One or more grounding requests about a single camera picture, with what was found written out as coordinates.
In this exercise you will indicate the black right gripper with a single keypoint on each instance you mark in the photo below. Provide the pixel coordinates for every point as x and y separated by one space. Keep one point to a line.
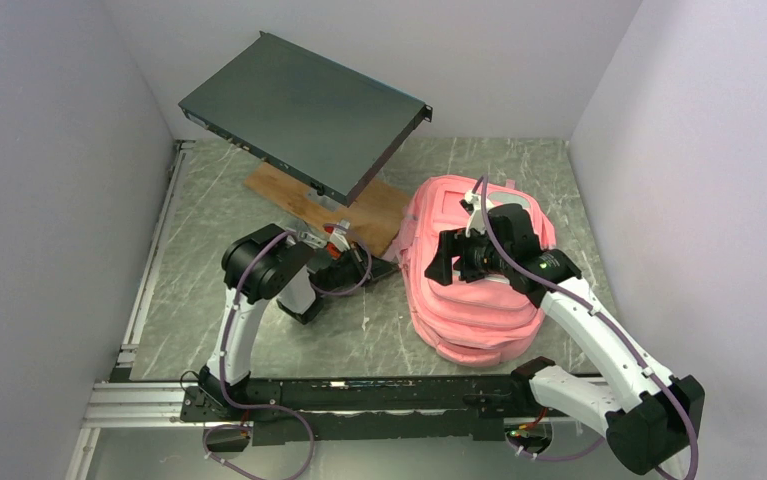
452 243

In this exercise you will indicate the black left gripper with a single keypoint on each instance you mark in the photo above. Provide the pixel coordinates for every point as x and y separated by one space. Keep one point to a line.
361 260

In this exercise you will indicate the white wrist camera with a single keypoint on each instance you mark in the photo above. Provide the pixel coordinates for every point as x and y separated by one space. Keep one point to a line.
475 204
339 235

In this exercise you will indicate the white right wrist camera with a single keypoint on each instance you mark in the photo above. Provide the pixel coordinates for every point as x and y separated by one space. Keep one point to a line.
475 204

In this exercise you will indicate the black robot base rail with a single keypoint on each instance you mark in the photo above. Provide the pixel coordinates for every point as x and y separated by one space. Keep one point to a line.
278 411

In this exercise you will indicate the orange handled adjustable wrench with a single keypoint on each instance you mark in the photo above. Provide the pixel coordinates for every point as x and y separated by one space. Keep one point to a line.
318 243

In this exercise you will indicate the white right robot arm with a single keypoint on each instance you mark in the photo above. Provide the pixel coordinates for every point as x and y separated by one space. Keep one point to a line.
645 413

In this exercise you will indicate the pink student backpack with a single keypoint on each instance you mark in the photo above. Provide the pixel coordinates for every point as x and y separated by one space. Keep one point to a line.
479 324

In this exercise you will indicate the brown wooden board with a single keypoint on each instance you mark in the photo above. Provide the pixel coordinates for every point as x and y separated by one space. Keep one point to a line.
376 214

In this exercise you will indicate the dark metal rack unit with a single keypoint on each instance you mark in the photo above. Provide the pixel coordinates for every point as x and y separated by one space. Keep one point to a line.
324 124

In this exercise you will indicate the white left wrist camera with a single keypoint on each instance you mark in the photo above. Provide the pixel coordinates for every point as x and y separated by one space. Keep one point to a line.
339 235

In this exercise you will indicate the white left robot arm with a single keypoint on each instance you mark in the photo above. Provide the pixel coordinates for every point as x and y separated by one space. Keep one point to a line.
276 264

